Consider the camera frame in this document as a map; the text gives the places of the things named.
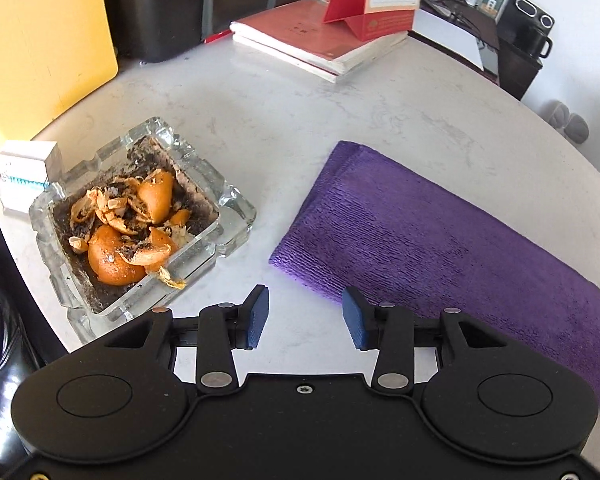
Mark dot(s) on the black leather chair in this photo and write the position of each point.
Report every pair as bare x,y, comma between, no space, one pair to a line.
4,335

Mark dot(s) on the red desk calendar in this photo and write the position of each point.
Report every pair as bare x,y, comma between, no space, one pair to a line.
380,22

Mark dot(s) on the black tea bar machine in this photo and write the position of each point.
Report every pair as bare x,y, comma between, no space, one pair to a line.
517,72

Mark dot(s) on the purple towel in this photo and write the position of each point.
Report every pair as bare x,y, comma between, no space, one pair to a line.
430,250

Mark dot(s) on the thin red cover book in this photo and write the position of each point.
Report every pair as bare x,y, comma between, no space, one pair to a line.
300,62

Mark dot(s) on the pile of orange peels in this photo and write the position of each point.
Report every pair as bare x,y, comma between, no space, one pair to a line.
114,260

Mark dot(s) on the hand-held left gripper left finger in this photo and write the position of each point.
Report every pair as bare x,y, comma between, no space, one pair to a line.
257,317

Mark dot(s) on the small green picture frame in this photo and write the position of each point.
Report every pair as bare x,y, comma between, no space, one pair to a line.
491,1

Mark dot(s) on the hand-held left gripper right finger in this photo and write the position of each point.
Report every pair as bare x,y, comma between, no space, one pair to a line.
356,320

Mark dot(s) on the yellow chair back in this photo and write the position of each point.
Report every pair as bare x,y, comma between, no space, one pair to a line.
39,35

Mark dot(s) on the small white box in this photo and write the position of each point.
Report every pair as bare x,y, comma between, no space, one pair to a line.
27,170

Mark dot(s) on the grey slipper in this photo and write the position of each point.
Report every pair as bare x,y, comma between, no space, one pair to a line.
557,114
576,127

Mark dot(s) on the dark wooden desk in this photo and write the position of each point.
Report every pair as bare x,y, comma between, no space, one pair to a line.
475,35

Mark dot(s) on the black mug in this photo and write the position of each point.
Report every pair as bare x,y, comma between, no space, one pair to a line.
532,42

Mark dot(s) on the stack of books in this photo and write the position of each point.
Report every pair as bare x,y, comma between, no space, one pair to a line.
290,30

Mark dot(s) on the glass ashtray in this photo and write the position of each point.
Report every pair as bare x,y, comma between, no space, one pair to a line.
214,240

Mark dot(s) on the black case with blue sticker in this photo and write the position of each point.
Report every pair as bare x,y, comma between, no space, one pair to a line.
154,10

